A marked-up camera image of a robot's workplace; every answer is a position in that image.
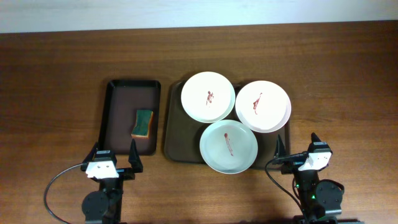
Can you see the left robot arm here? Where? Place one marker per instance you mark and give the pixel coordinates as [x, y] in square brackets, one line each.
[105, 205]

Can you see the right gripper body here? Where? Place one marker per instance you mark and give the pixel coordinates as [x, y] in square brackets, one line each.
[291, 165]

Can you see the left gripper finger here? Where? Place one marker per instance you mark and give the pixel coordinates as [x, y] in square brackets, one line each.
[91, 154]
[134, 158]

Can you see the small black tray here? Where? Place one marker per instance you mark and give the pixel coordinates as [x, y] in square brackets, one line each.
[123, 99]

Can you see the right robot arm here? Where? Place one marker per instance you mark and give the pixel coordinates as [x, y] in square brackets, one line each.
[318, 200]

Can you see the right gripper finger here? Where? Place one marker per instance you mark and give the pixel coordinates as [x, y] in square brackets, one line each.
[280, 148]
[315, 138]

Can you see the white plate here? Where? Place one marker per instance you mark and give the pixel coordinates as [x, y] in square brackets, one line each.
[263, 106]
[208, 97]

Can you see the pale green plate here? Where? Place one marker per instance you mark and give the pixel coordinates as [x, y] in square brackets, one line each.
[228, 146]

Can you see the green and orange sponge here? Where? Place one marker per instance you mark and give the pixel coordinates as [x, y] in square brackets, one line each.
[142, 126]

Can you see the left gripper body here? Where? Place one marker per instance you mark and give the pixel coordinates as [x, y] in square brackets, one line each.
[124, 174]

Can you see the large brown tray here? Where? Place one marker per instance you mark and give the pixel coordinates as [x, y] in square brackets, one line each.
[182, 135]

